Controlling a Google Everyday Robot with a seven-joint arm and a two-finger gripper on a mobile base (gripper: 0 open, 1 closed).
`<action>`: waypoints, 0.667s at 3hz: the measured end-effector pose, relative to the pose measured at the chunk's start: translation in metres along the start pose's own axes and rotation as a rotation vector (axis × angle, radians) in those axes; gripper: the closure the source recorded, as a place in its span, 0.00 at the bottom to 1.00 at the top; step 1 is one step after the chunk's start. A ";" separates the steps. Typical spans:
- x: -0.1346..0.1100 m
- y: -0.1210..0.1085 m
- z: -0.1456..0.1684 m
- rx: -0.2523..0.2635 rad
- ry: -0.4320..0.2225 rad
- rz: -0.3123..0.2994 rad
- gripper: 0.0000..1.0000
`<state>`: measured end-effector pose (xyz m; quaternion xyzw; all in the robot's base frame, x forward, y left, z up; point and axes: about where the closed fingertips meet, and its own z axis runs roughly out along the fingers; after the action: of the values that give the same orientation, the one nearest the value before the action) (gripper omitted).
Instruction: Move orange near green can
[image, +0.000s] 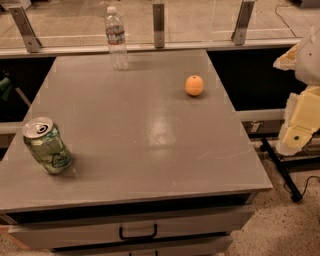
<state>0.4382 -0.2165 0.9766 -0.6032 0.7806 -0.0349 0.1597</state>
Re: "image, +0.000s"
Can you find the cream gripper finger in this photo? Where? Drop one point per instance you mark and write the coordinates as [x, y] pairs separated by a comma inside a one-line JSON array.
[[287, 60], [301, 121]]

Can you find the orange fruit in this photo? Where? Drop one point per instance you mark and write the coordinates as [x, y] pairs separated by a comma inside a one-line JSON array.
[[194, 85]]

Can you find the crushed green soda can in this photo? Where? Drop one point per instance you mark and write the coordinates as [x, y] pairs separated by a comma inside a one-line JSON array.
[[42, 137]]

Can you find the black metal stand leg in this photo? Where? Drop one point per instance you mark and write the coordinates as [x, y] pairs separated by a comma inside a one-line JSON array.
[[296, 196]]

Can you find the grey lower drawer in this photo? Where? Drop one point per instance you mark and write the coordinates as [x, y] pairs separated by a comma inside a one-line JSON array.
[[200, 246]]

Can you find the grey drawer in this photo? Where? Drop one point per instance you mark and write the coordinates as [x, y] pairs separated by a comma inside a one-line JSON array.
[[200, 246], [105, 230]]

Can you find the clear plastic water bottle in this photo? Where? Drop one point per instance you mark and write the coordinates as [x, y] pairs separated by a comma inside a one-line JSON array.
[[116, 39]]

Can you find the grey upper drawer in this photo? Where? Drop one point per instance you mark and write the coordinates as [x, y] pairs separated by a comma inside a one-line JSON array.
[[105, 230]]

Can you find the metal railing bar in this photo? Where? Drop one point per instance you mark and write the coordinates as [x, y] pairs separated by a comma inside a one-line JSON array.
[[144, 47]]

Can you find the green object at left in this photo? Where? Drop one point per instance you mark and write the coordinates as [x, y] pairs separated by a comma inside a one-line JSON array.
[[5, 88]]

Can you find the right metal railing bracket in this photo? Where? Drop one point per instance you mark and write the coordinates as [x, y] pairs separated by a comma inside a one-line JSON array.
[[240, 31]]

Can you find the metal railing bracket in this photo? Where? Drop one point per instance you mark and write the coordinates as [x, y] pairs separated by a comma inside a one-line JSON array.
[[240, 31], [158, 25], [31, 42]]

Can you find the middle metal railing bracket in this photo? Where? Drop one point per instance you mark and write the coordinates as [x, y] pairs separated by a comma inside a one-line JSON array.
[[158, 25]]

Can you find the black drawer handle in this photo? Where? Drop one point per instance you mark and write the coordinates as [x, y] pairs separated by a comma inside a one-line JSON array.
[[138, 233]]

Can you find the left metal railing bracket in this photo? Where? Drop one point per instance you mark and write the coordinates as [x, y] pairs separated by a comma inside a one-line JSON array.
[[31, 42]]

